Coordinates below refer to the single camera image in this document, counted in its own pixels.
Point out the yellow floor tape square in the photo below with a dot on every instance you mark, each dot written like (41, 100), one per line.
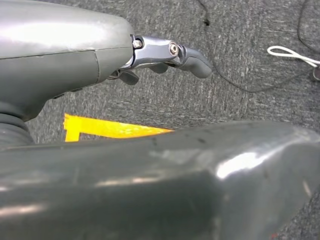
(100, 127)

